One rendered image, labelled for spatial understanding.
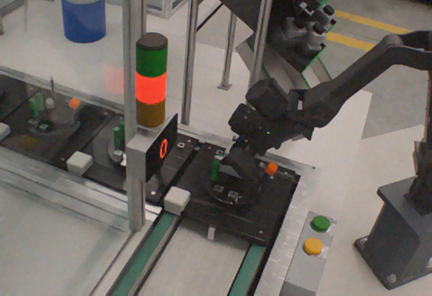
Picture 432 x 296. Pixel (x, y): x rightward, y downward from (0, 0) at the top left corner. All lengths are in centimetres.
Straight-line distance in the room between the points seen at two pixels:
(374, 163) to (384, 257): 40
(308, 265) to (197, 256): 24
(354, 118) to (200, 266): 80
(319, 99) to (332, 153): 58
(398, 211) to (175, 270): 48
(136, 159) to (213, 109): 74
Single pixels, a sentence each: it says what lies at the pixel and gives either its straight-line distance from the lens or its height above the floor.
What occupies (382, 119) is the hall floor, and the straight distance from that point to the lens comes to 326.
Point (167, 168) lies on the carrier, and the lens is 120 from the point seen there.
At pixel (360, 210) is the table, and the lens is 137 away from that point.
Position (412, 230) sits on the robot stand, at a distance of 109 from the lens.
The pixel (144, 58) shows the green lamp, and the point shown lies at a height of 140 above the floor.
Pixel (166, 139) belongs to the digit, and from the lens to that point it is 90.
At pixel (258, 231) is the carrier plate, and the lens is 110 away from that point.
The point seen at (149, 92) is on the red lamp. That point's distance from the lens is 81.
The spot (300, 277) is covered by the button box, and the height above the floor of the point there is 96.
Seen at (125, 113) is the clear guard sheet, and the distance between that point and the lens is 85.
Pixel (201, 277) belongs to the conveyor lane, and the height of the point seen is 92.
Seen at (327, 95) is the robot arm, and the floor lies 129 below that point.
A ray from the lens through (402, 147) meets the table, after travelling 162.
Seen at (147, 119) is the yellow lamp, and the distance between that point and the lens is 85.
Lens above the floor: 181
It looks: 40 degrees down
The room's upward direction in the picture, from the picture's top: 7 degrees clockwise
